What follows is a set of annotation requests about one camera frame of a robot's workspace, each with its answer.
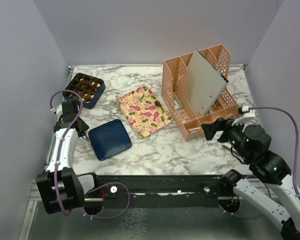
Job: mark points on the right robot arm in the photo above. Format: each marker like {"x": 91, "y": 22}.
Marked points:
{"x": 252, "y": 144}

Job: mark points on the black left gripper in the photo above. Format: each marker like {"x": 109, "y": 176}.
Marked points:
{"x": 85, "y": 126}

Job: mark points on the stapler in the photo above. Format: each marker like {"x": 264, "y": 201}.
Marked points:
{"x": 228, "y": 147}

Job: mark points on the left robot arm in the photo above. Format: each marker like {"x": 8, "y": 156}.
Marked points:
{"x": 60, "y": 189}

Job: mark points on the blue box lid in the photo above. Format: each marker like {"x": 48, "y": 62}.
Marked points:
{"x": 109, "y": 139}

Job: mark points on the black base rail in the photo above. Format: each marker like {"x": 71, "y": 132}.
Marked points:
{"x": 158, "y": 191}

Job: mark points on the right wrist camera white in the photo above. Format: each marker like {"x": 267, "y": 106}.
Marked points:
{"x": 246, "y": 114}

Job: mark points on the blue chocolate box with insert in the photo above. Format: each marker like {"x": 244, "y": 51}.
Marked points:
{"x": 75, "y": 85}

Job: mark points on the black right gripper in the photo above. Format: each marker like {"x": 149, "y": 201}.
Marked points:
{"x": 210, "y": 129}

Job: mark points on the floral serving tray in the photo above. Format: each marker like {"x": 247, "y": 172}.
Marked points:
{"x": 144, "y": 117}

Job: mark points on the grey board in organizer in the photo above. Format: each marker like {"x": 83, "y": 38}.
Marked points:
{"x": 204, "y": 83}

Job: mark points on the glue stick with yellow cap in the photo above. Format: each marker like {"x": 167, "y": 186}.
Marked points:
{"x": 193, "y": 129}

